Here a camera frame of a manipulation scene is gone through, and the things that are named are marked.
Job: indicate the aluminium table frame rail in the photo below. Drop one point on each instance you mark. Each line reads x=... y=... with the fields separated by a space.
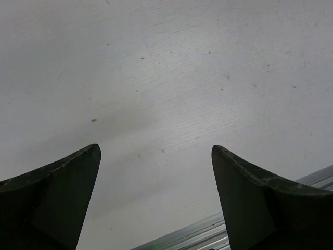
x=211 y=233

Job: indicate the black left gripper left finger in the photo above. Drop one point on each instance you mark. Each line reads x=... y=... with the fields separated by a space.
x=46 y=207

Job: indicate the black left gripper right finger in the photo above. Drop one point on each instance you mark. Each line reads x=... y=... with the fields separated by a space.
x=263 y=210

